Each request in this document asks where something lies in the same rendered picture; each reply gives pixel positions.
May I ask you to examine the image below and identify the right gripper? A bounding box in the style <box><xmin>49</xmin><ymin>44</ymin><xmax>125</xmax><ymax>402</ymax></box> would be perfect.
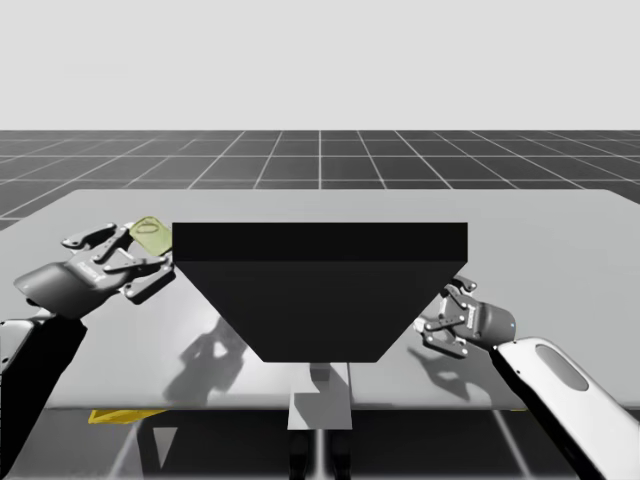
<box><xmin>412</xmin><ymin>275</ymin><xmax>517</xmax><ymax>360</ymax></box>

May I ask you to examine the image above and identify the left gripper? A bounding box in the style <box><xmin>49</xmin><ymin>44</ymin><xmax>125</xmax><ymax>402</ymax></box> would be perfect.
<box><xmin>12</xmin><ymin>222</ymin><xmax>177</xmax><ymax>321</ymax></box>

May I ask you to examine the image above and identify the black screen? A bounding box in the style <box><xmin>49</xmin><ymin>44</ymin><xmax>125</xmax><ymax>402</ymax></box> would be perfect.
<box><xmin>171</xmin><ymin>222</ymin><xmax>470</xmax><ymax>364</ymax></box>

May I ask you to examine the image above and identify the green and blue rectangular can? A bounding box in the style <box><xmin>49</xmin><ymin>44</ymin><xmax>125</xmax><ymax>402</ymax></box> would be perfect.
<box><xmin>128</xmin><ymin>215</ymin><xmax>174</xmax><ymax>258</ymax></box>

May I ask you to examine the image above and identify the grey stand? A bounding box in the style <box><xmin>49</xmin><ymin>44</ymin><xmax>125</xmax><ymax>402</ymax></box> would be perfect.
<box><xmin>286</xmin><ymin>362</ymin><xmax>354</xmax><ymax>432</ymax></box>

